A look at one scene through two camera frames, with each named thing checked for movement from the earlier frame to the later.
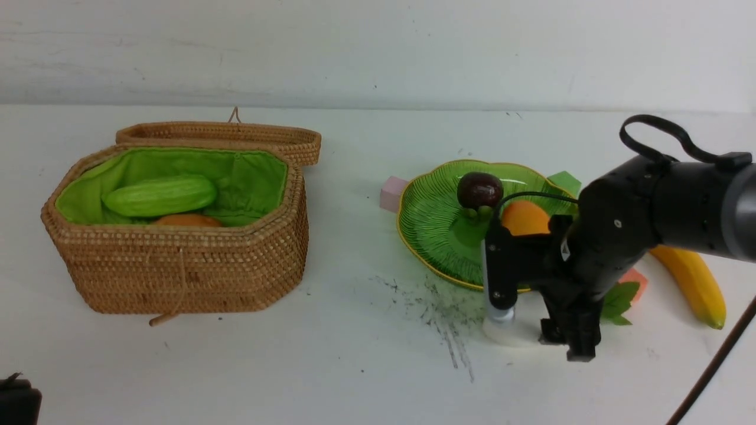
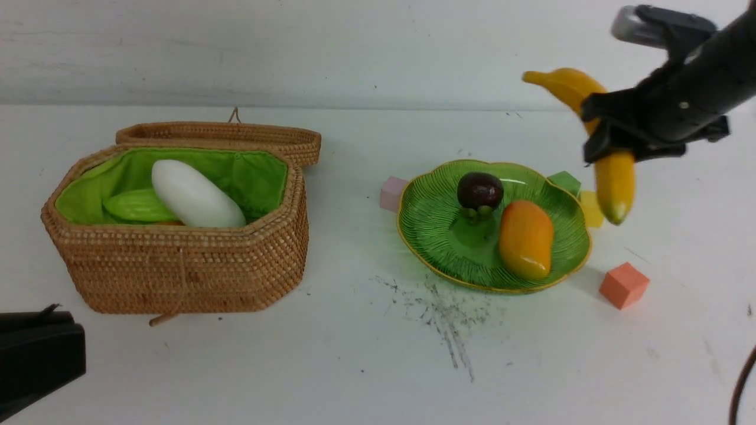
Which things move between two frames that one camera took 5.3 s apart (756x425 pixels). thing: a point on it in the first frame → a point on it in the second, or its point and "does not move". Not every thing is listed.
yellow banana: (693, 271) → (615, 179)
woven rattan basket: (120, 261) does not move
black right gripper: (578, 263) → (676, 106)
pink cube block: (390, 195) does not move
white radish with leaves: (525, 330) → (192, 199)
